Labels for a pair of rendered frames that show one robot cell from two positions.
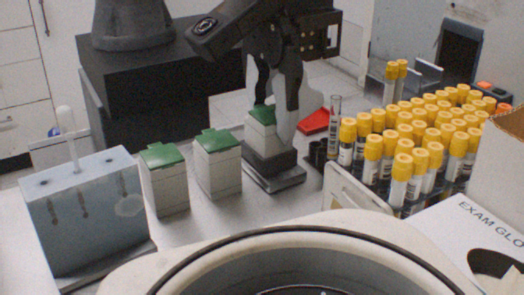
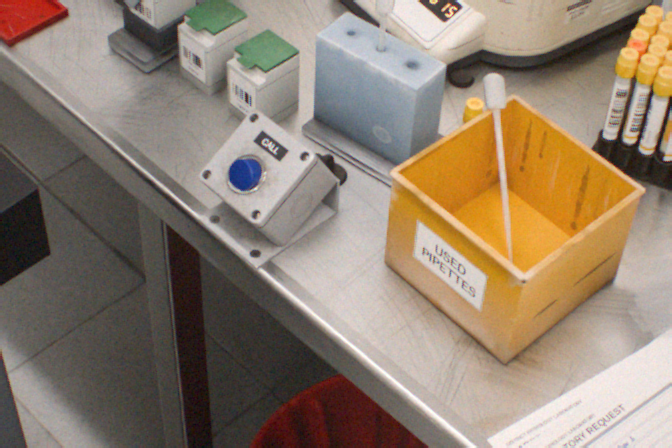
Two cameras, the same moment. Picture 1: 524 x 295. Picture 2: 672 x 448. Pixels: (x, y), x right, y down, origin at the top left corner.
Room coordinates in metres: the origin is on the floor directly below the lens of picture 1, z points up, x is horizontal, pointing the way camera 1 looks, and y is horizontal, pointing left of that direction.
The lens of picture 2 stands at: (0.58, 0.91, 1.63)
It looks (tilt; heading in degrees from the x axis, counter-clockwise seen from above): 47 degrees down; 253
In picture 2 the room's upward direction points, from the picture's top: 3 degrees clockwise
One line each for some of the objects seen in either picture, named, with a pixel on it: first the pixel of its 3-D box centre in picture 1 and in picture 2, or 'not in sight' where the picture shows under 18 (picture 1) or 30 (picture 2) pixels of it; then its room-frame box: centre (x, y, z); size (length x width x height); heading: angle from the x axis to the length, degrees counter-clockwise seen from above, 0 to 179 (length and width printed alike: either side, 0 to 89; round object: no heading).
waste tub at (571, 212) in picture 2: not in sight; (509, 226); (0.27, 0.32, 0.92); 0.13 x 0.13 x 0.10; 27
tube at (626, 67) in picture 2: not in sight; (617, 103); (0.14, 0.22, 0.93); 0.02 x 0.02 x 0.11
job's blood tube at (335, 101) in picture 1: (333, 136); not in sight; (0.47, -0.08, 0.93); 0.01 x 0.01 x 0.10; 30
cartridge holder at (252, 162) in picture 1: (268, 157); (163, 23); (0.47, -0.01, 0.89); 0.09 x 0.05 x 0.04; 32
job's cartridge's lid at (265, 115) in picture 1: (268, 113); not in sight; (0.47, -0.01, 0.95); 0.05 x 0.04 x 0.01; 32
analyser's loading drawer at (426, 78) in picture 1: (426, 78); not in sight; (0.66, -0.26, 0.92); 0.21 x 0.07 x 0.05; 119
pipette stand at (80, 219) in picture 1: (89, 214); (377, 95); (0.32, 0.16, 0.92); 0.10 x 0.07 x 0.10; 126
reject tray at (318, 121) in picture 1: (312, 118); (18, 10); (0.60, -0.08, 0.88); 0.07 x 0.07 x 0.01; 29
